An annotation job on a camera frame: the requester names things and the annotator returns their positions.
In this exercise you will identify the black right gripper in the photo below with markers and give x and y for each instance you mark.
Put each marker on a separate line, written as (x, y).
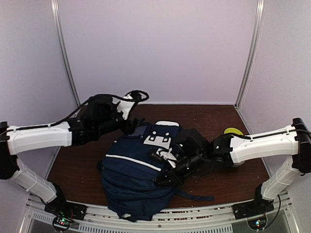
(173, 179)

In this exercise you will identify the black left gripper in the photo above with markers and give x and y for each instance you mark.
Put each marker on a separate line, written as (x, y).
(131, 126)

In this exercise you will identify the navy blue student backpack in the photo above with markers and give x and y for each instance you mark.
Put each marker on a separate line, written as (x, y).
(128, 173)

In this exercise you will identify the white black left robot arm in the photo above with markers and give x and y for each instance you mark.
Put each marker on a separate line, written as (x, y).
(98, 115)

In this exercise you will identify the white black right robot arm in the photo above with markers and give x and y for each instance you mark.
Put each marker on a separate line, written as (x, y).
(232, 149)

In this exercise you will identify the pale blue ceramic bowl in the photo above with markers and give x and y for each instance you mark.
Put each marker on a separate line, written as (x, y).
(238, 164)

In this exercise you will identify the yellow green bowl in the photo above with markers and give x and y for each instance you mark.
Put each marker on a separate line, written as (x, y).
(232, 130)

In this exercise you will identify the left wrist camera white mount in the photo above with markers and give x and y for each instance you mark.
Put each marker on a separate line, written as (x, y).
(125, 107)

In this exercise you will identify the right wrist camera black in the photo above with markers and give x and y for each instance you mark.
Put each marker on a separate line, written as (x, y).
(163, 155)

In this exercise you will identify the aluminium front rail frame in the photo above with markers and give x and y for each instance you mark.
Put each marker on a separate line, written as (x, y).
(206, 219)

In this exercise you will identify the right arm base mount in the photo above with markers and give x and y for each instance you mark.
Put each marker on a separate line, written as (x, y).
(255, 211)

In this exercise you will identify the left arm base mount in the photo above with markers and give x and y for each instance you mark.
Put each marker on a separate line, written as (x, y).
(65, 212)

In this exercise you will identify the right aluminium corner post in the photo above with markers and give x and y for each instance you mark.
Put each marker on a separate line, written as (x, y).
(251, 54)

